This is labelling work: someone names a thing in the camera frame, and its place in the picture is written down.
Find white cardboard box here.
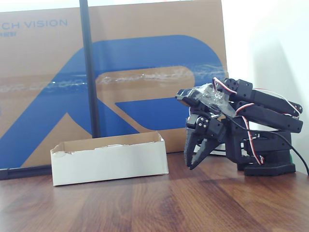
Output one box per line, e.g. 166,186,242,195
50,131,169,187

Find large brown blue-printed carton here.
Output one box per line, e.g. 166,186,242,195
0,0,229,170

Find black metal pole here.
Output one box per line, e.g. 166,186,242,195
79,0,101,140

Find black metal base bar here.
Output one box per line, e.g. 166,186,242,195
0,166,53,181

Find plastic-wrapped black wrist camera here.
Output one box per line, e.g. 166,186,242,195
175,83,236,116

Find red white servo wire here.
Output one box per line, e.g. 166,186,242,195
212,76,301,165

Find black camera cable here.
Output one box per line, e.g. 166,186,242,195
224,113,309,174

